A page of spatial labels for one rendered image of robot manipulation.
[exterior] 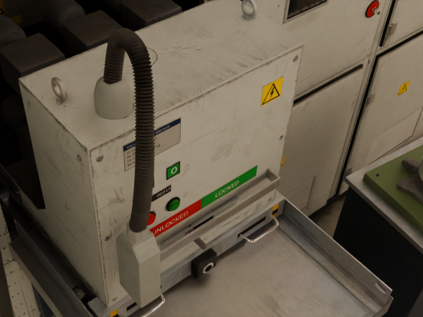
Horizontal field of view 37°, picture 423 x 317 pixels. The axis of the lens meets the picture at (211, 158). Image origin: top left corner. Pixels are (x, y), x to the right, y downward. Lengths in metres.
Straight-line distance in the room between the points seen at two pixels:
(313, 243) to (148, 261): 0.59
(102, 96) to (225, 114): 0.26
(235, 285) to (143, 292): 0.38
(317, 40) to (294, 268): 0.72
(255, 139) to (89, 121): 0.41
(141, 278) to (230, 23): 0.53
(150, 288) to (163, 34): 0.48
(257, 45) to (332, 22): 0.73
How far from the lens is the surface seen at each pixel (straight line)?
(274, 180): 1.40
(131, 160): 1.07
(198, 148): 1.18
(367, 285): 1.52
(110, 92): 1.01
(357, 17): 2.02
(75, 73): 1.14
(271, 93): 1.25
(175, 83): 1.11
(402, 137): 2.96
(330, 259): 1.56
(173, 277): 1.42
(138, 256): 1.08
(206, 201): 1.32
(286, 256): 1.55
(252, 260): 1.53
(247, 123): 1.24
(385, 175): 1.89
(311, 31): 1.86
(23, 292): 1.76
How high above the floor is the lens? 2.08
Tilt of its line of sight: 45 degrees down
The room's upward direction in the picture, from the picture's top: 4 degrees clockwise
